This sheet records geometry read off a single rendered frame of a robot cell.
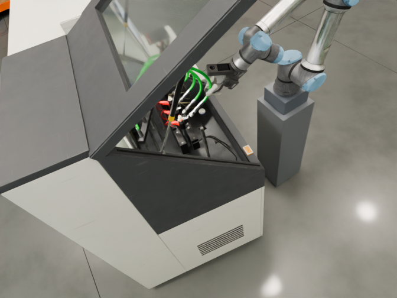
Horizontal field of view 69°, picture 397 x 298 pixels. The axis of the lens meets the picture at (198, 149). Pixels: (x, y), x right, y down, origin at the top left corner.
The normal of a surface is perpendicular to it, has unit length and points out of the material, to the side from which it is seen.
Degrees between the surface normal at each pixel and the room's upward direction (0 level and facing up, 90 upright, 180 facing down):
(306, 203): 0
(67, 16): 0
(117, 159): 90
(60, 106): 0
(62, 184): 90
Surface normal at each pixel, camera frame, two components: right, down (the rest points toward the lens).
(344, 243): -0.16, -0.58
